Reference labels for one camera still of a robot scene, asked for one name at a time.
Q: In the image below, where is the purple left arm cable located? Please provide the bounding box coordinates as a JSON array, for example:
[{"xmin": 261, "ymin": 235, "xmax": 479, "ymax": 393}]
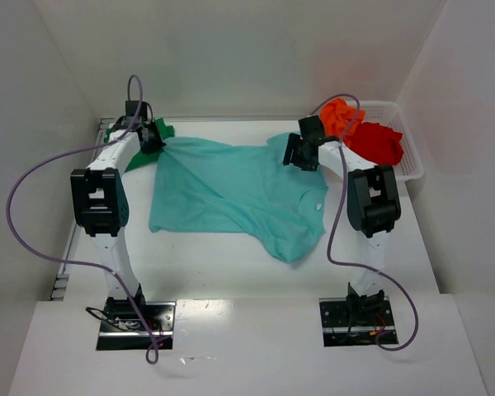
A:
[{"xmin": 5, "ymin": 74, "xmax": 170, "ymax": 365}]

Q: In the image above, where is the green folded t shirt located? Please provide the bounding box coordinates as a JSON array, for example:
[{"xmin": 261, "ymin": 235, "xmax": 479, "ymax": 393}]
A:
[{"xmin": 103, "ymin": 116, "xmax": 177, "ymax": 174}]

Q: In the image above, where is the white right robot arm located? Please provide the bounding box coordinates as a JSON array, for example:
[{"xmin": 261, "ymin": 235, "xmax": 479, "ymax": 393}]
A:
[{"xmin": 283, "ymin": 115, "xmax": 401, "ymax": 298}]

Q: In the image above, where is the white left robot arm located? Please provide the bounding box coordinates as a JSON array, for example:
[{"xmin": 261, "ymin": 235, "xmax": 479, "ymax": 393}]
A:
[{"xmin": 70, "ymin": 100, "xmax": 164, "ymax": 311}]

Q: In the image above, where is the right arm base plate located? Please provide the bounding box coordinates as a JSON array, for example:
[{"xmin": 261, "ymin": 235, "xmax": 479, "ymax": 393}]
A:
[{"xmin": 318, "ymin": 299, "xmax": 398, "ymax": 347}]

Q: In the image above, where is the white plastic basket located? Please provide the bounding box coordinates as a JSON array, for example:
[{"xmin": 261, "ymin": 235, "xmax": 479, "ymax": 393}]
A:
[{"xmin": 360, "ymin": 101, "xmax": 424, "ymax": 182}]

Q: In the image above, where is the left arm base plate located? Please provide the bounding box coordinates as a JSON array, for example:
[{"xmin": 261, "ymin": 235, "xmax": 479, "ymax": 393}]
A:
[{"xmin": 85, "ymin": 302, "xmax": 176, "ymax": 351}]

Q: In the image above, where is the red t shirt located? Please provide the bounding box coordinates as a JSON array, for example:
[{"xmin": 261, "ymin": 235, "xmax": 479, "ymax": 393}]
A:
[{"xmin": 350, "ymin": 122, "xmax": 404, "ymax": 167}]

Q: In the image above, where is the teal t shirt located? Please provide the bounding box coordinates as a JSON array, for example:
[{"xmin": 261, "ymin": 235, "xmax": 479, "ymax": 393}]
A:
[{"xmin": 148, "ymin": 134, "xmax": 328, "ymax": 262}]

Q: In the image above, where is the orange t shirt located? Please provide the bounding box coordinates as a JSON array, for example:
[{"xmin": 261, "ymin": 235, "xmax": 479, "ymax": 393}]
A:
[{"xmin": 319, "ymin": 97, "xmax": 365, "ymax": 147}]

